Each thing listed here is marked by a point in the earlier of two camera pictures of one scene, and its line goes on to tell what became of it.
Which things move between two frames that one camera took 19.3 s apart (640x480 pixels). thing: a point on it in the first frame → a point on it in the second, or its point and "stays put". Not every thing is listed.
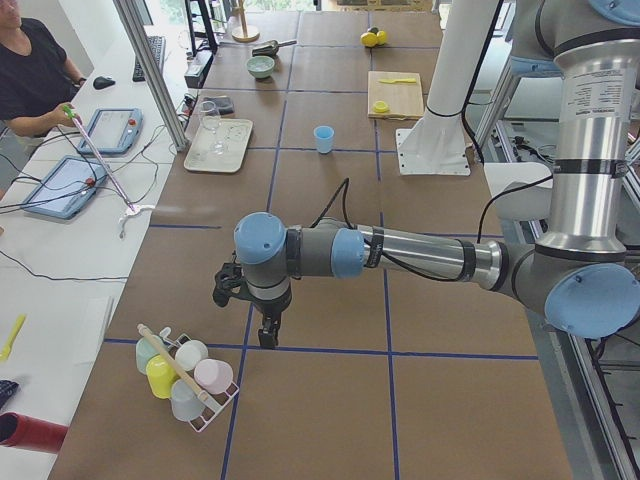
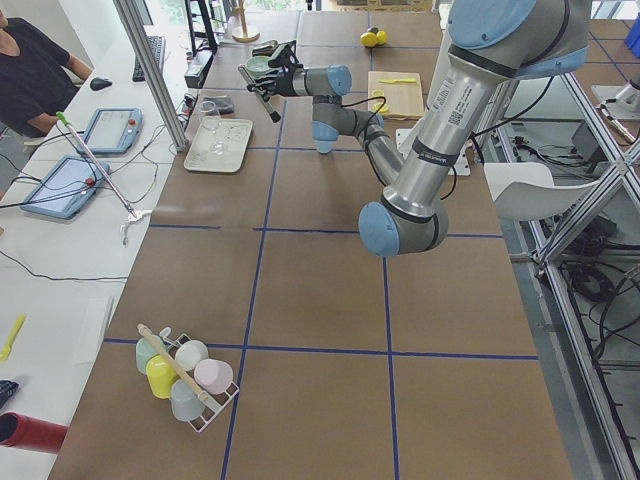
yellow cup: x=161 y=375 stays put
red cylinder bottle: x=18 y=430 stays put
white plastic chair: x=528 y=202 stays put
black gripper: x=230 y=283 → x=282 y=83
